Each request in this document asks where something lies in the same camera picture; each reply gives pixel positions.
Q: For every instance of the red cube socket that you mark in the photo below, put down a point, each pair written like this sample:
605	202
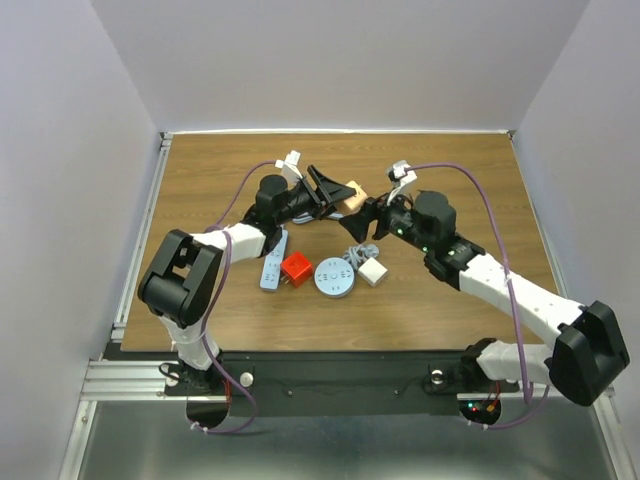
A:
296	269

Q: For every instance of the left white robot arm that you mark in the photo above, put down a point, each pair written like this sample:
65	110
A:
180	286

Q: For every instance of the white cube charger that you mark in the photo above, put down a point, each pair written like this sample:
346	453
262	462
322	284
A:
372	271

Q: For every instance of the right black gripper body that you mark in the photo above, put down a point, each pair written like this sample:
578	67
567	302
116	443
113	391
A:
399	221

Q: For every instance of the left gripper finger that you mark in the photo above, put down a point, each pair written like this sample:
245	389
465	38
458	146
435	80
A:
327	189
329	209

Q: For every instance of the round blue socket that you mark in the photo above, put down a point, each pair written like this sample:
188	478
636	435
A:
334	277

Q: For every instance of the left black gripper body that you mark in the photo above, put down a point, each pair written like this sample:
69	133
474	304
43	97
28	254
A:
300	200

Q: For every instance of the beige cube socket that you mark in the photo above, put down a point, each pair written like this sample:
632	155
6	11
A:
354	203

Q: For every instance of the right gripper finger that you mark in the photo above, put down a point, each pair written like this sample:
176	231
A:
357	224
375	206

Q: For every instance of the blue power strip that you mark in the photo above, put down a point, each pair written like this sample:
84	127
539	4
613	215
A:
271	271

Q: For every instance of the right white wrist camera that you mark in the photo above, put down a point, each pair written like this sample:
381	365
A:
402	177

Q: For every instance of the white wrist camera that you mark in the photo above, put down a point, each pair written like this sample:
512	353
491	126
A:
402	177
288	167

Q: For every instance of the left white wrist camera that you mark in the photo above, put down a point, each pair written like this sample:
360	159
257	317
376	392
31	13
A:
288	167

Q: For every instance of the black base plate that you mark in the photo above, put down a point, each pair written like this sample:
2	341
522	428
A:
335	383

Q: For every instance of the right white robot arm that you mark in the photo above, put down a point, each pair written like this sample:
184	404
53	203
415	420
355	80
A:
582	350

